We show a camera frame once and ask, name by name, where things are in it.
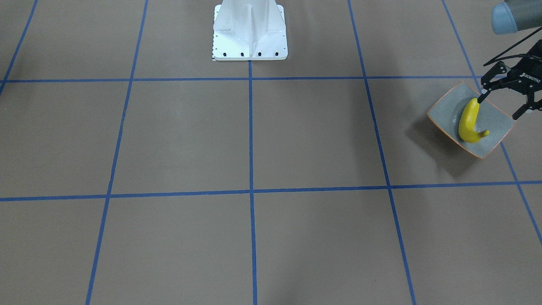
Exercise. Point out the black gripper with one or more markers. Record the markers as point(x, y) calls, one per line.
point(528, 79)

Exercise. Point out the yellow banana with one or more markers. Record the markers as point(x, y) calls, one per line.
point(467, 123)

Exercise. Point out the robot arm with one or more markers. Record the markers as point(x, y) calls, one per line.
point(511, 16)

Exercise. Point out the grey square plate orange rim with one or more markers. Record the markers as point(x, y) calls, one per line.
point(476, 127)

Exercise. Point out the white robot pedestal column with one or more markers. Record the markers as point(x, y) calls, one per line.
point(249, 30)

